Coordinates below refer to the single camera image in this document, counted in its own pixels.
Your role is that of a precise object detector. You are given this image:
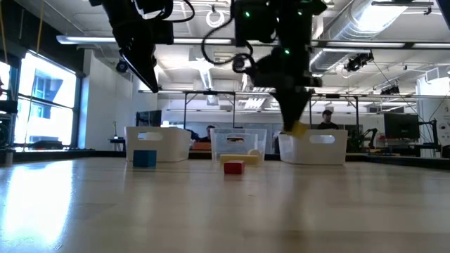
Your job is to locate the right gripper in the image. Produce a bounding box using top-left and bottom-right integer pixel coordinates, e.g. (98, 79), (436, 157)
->
(245, 45), (323, 131)

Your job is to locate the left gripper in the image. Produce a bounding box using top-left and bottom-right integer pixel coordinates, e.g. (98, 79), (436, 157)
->
(101, 0), (175, 93)

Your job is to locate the yellow arch block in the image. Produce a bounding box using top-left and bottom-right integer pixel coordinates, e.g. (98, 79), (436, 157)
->
(285, 121), (310, 138)

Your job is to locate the red wooden block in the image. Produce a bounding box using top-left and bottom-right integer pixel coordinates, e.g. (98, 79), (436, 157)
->
(224, 160), (245, 175)

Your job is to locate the blue small cube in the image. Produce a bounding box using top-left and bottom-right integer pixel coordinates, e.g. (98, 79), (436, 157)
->
(132, 150), (158, 169)

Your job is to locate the person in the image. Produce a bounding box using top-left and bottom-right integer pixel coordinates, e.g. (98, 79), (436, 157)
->
(196, 124), (217, 143)
(317, 109), (340, 130)

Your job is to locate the white plastic bin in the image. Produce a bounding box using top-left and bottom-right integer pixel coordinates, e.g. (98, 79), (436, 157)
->
(124, 126), (192, 163)
(277, 129), (349, 166)

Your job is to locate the ceiling light bar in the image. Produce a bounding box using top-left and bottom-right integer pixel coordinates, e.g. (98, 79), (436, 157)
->
(56, 34), (450, 49)

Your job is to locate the black ceiling device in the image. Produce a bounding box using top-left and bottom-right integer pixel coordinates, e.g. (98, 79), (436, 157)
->
(344, 51), (374, 73)

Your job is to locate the clear plastic bin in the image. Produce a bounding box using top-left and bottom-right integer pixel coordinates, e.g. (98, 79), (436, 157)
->
(210, 128), (268, 164)

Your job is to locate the black monitor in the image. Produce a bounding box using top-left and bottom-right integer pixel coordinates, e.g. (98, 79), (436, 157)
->
(383, 112), (420, 141)

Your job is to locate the large window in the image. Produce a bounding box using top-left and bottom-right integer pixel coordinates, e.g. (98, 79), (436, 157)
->
(0, 52), (82, 150)

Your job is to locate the black background frame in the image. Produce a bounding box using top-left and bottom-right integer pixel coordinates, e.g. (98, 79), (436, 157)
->
(182, 89), (361, 131)

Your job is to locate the silver ventilation duct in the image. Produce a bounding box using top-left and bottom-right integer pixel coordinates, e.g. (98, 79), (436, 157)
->
(309, 0), (411, 74)

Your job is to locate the white coiled cable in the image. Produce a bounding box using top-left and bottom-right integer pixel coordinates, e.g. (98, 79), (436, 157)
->
(205, 8), (226, 29)

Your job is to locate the yellow hanging cable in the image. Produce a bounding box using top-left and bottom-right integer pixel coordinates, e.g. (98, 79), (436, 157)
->
(37, 0), (46, 53)

